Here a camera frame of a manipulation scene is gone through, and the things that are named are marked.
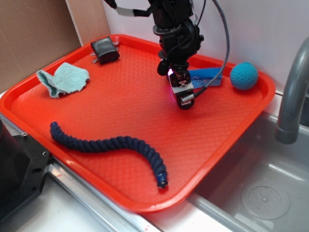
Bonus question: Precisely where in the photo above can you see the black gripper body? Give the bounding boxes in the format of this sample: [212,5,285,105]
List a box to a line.
[153,19,204,67]

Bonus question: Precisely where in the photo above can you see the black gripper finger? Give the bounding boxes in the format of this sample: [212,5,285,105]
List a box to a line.
[157,60,170,75]
[171,65,190,82]

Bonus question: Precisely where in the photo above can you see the blue sponge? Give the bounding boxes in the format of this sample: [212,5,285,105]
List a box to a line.
[189,68,222,89]

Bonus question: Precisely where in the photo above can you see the dark blue twisted rope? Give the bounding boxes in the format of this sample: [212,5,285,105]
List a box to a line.
[49,121,169,189]

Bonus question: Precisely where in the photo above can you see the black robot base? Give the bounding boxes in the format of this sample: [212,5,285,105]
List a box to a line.
[0,122,51,223]

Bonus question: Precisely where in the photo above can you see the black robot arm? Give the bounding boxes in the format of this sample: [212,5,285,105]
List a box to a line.
[105,0,204,87]

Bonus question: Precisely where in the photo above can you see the red plastic tray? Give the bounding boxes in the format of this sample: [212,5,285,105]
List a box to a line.
[0,35,275,213]

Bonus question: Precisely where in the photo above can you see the small black box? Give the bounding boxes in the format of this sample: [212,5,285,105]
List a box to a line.
[90,36,120,64]

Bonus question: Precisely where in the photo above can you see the teal knitted ball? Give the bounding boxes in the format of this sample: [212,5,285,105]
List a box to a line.
[230,62,258,90]

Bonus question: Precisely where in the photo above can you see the light teal cloth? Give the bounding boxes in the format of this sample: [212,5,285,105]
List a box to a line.
[36,62,90,98]

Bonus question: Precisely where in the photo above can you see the grey faucet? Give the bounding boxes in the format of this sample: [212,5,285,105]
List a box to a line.
[275,39,309,144]

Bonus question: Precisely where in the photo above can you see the brown cardboard panel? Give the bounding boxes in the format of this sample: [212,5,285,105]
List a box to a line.
[0,0,110,92]

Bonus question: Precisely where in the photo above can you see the grey toy sink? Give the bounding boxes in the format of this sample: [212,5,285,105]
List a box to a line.
[142,111,309,232]

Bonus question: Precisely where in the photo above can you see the braided grey cable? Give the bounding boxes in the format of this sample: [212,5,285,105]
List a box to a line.
[192,0,230,100]

